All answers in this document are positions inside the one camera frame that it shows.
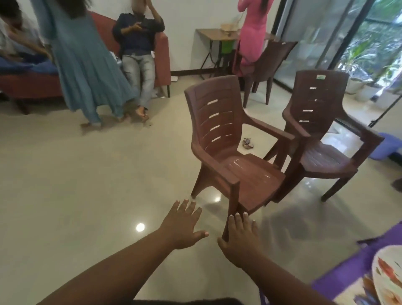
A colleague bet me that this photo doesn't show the person's right hand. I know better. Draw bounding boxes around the person's right hand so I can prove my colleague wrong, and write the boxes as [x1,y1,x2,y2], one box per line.
[217,212,261,268]

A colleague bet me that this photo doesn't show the person's left hand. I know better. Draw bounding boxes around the person's left hand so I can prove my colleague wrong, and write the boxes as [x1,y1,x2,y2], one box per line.
[160,199,209,251]

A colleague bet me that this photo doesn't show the floral placemat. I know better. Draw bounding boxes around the floral placemat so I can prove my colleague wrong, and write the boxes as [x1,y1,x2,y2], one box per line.
[332,271,379,305]

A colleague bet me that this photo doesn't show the white floral plate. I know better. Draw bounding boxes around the white floral plate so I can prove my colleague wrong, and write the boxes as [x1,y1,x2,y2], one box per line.
[372,245,402,305]

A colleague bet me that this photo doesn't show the person's left forearm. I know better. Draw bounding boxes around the person's left forearm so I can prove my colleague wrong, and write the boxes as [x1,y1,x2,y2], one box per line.
[37,232,176,305]

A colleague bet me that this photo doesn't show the person's right forearm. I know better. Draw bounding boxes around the person's right forearm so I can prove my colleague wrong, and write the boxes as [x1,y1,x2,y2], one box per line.
[248,251,337,305]

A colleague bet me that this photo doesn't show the person's dark clothing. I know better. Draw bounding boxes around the person's dark clothing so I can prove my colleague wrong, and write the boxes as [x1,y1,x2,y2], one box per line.
[135,297,245,305]

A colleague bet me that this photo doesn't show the purple cloth table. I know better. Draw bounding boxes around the purple cloth table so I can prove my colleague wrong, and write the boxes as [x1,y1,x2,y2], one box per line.
[311,220,402,305]

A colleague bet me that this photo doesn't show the blue waste bin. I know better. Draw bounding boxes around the blue waste bin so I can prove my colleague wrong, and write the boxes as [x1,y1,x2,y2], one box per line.
[369,132,402,161]

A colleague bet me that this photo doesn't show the green plastic stool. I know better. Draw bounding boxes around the green plastic stool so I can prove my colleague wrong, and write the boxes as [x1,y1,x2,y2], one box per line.
[219,40,235,59]

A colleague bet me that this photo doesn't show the white outdoor plant pot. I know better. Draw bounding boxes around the white outdoor plant pot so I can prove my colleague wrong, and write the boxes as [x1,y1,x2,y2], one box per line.
[355,85,378,102]
[345,77,366,95]

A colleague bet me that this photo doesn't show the wooden folding table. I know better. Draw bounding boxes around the wooden folding table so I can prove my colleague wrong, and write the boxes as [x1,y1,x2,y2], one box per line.
[195,28,277,79]

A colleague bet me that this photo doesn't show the woven basket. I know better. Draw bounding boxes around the woven basket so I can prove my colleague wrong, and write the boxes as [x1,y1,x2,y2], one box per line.
[219,22,240,34]

